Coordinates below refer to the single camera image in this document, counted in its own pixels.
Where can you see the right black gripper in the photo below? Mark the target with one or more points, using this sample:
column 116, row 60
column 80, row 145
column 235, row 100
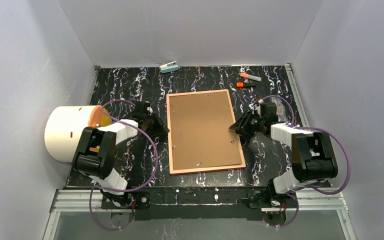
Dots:
column 249, row 122

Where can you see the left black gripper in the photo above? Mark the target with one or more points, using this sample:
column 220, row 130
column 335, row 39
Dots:
column 152, row 122

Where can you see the brown cardboard backing board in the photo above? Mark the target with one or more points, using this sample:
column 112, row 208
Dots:
column 202, row 129

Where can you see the pink picture frame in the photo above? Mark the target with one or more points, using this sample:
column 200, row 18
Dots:
column 170, row 139

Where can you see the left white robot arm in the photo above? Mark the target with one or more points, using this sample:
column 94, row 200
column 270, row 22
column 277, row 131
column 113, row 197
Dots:
column 95, row 153

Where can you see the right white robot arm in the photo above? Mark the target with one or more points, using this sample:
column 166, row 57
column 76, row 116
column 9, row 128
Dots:
column 312, row 154

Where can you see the orange black marker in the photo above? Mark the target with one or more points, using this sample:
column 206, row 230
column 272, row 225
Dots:
column 245, row 85

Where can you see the clear plastic packet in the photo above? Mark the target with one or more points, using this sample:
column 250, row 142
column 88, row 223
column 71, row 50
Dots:
column 281, row 112

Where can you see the orange grey marker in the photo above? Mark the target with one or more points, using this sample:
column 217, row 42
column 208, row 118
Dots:
column 250, row 77

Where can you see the light blue stapler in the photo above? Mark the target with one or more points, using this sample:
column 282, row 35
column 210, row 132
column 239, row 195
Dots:
column 169, row 67

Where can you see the white cylinder container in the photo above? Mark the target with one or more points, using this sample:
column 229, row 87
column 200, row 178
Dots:
column 65, row 126

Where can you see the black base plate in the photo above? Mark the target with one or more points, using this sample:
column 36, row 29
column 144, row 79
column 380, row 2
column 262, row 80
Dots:
column 157, row 203

